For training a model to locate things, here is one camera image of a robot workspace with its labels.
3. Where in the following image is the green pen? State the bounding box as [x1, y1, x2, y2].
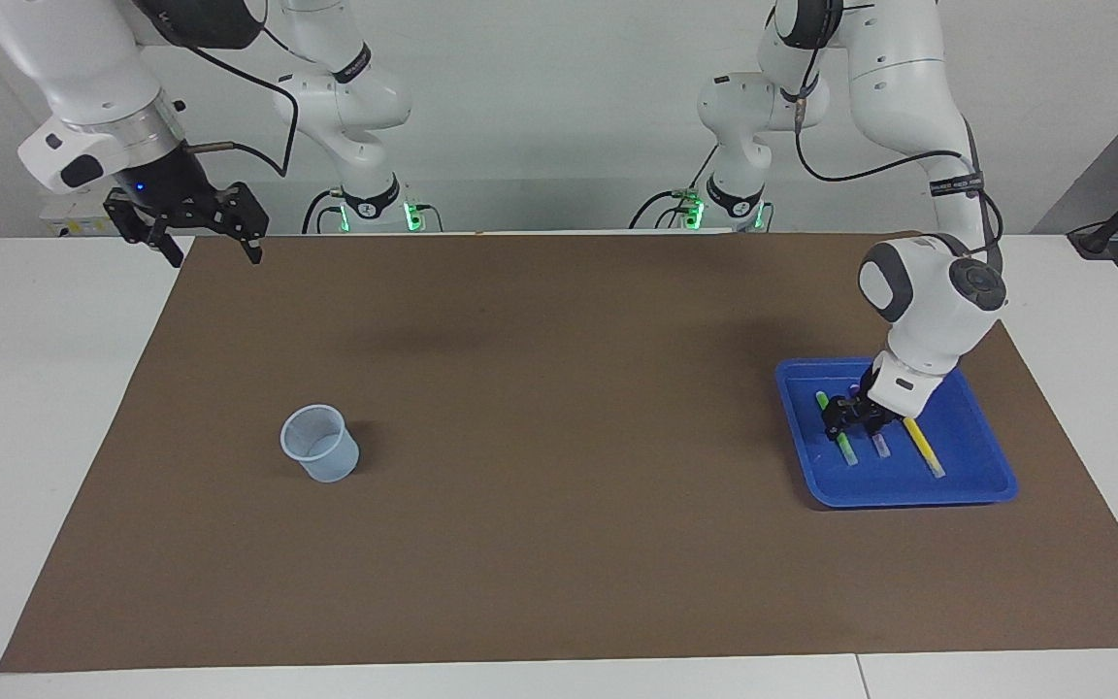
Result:
[815, 390, 859, 467]

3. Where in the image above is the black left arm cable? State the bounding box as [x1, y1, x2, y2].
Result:
[790, 0, 1006, 263]

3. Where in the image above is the blue plastic tray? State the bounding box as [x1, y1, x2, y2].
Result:
[774, 356, 1019, 509]

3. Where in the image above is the brown table mat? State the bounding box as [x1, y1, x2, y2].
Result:
[0, 231, 1118, 674]

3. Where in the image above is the translucent plastic cup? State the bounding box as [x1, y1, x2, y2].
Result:
[279, 404, 361, 483]

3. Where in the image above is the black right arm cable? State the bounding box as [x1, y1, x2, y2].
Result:
[166, 24, 300, 178]

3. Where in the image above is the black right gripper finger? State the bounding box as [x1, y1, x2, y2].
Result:
[217, 183, 270, 263]
[105, 192, 183, 268]

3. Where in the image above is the yellow pen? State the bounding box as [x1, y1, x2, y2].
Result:
[902, 416, 946, 479]

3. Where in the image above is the black base cable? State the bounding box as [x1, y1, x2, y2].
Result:
[629, 146, 717, 230]
[302, 189, 345, 234]

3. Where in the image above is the purple pen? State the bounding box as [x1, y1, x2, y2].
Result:
[848, 384, 892, 459]

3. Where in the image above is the white power box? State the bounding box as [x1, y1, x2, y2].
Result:
[40, 189, 118, 237]

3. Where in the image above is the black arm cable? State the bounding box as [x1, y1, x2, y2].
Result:
[166, 24, 300, 178]
[790, 0, 1006, 263]

